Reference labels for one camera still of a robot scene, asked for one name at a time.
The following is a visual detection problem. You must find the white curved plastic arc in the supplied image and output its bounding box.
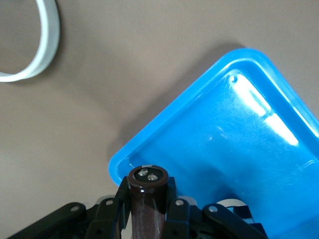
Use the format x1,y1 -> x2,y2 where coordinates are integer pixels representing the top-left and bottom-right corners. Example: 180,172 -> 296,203
0,0 -> 61,83

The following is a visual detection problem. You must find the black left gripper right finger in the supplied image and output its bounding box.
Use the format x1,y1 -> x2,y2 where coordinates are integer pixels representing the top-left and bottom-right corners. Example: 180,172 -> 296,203
161,176 -> 269,239

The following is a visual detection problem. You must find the blue plastic tray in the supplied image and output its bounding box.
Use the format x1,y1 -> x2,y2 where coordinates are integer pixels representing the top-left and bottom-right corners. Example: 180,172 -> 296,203
108,48 -> 319,239

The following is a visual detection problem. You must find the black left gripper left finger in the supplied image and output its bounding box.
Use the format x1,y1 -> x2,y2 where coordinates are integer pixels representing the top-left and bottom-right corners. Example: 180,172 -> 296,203
7,175 -> 132,239

